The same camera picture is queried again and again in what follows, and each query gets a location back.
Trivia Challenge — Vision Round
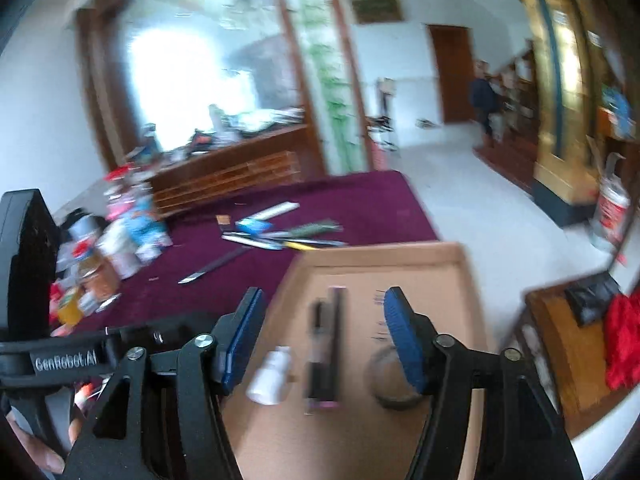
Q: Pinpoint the black cloth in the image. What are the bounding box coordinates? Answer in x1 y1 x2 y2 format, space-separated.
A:
565 275 621 326

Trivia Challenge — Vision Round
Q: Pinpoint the green marker pen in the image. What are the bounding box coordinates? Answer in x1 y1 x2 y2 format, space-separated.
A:
285 221 343 239

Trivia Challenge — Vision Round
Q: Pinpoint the white pen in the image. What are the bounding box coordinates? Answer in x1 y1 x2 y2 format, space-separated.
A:
222 234 286 251

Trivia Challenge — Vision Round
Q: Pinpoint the long black strip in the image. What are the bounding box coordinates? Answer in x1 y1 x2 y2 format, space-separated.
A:
178 247 251 285

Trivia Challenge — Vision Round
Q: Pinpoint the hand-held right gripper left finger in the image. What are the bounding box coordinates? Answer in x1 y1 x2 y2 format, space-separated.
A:
62 286 266 480

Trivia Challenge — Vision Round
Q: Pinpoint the black pink-tipped tube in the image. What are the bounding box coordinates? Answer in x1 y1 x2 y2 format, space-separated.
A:
324 286 349 409

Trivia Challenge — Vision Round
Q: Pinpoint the small white bottle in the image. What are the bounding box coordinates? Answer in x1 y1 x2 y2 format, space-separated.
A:
246 346 292 406

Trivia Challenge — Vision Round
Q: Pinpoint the framed wall picture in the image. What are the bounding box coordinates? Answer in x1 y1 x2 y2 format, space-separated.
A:
351 0 403 23

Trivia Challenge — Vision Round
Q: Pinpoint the black tape roll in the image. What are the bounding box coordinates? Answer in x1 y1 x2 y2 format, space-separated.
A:
367 345 426 410

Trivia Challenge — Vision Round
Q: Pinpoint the wooden counter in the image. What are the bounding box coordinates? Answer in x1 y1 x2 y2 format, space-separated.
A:
150 125 321 218

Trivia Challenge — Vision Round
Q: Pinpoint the shallow cardboard box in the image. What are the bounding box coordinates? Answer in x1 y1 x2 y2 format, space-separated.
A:
222 242 501 480

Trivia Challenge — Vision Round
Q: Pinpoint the bamboo print glass panel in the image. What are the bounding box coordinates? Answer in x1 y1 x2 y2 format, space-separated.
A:
295 0 368 176

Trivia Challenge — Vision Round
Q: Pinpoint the pile of assorted packets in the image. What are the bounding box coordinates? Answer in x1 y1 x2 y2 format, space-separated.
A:
47 167 173 333

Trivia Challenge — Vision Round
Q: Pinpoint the blue bag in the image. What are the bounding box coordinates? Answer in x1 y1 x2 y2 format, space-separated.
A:
600 85 633 141

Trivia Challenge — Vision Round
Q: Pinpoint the red and white bag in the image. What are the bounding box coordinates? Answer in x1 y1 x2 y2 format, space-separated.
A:
590 152 632 253

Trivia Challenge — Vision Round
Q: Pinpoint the wooden bench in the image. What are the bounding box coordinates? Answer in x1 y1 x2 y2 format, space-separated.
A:
500 270 640 441

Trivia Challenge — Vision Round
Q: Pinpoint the clutter on wooden counter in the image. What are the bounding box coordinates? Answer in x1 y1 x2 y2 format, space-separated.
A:
125 104 306 162

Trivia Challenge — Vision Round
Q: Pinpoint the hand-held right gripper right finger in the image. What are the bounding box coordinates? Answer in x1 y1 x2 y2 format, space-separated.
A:
382 286 586 480

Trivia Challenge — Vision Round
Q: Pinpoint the white tube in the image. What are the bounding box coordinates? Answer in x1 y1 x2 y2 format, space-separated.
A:
248 201 300 221

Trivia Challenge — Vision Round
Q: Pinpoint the gold cabinet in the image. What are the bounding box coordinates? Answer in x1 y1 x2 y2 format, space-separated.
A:
510 0 603 226

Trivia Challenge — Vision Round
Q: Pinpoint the black pen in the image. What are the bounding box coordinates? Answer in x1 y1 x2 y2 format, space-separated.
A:
304 299 327 413

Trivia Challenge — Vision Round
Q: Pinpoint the person's left hand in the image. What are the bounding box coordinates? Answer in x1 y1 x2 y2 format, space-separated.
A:
5 410 68 478

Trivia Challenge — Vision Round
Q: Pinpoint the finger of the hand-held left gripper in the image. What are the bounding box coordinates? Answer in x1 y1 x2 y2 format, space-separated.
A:
107 310 225 357

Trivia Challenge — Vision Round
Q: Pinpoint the small blue box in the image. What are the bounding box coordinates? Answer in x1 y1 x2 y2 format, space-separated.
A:
235 218 275 235

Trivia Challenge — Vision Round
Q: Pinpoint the red cloth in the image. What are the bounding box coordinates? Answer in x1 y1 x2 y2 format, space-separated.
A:
602 292 640 391

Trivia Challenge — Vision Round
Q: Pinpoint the maroon tablecloth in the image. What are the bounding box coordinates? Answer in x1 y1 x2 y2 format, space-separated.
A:
47 170 441 342

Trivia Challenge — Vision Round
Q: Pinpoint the yellow pen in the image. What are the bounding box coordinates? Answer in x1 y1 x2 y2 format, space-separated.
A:
282 240 348 251

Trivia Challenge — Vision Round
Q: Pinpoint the brown wooden door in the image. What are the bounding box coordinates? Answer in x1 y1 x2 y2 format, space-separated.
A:
429 25 476 123

